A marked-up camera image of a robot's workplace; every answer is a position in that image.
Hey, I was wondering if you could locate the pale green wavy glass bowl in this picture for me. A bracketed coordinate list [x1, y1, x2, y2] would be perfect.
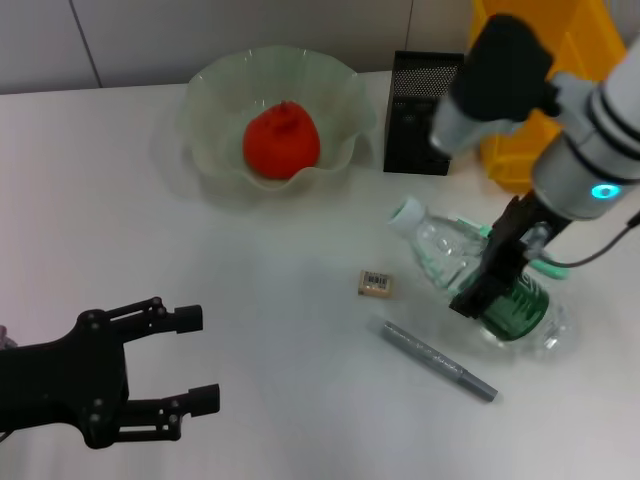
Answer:
[174, 45, 377, 191]

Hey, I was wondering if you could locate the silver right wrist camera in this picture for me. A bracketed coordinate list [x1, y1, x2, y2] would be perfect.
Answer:
[429, 14, 561, 157]

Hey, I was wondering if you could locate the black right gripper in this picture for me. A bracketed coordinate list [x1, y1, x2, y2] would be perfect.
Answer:
[448, 192, 571, 320]

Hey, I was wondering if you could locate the yellow plastic bin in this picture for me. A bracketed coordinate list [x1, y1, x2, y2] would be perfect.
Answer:
[468, 0, 629, 194]

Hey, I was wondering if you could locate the black mesh pen holder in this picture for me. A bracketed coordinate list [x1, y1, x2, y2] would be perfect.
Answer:
[383, 49, 466, 176]

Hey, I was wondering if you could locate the mint green pen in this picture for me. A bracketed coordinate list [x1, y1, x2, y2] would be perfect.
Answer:
[449, 214, 571, 281]

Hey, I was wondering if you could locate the grey marker pen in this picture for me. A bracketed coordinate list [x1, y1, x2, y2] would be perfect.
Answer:
[368, 313, 499, 402]

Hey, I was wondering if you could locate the red-orange orange fruit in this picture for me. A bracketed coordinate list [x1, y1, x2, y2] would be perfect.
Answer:
[242, 99, 321, 180]

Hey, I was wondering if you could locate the beige eraser with barcode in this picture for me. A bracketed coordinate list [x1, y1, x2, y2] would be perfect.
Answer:
[357, 269, 393, 297]

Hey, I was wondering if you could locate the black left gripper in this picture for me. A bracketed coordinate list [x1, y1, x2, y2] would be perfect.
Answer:
[0, 296, 221, 450]

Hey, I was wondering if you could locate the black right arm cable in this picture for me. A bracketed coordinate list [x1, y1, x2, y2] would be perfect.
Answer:
[542, 209, 640, 269]

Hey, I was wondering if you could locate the clear green-label water bottle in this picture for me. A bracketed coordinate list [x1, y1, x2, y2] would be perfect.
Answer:
[388, 196, 576, 362]

